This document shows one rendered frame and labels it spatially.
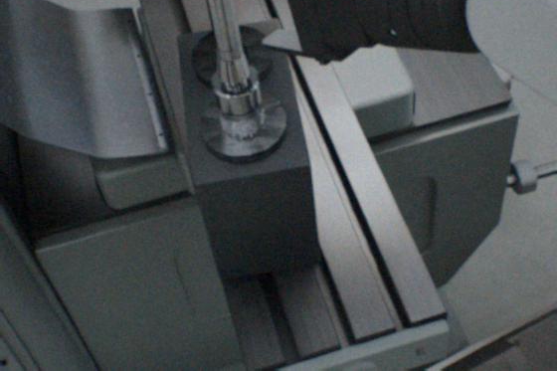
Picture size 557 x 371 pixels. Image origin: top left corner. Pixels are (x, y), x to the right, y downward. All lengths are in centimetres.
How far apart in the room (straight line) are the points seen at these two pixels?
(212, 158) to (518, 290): 135
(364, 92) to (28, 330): 64
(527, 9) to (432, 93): 98
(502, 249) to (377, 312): 123
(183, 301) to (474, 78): 63
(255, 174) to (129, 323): 78
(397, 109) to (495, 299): 86
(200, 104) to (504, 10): 51
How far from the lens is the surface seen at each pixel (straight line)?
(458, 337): 186
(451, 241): 171
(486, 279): 216
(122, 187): 133
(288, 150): 90
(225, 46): 82
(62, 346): 156
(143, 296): 156
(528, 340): 143
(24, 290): 141
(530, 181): 163
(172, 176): 133
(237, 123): 88
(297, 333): 100
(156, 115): 131
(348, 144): 114
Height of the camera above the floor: 185
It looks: 52 degrees down
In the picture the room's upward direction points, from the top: 9 degrees counter-clockwise
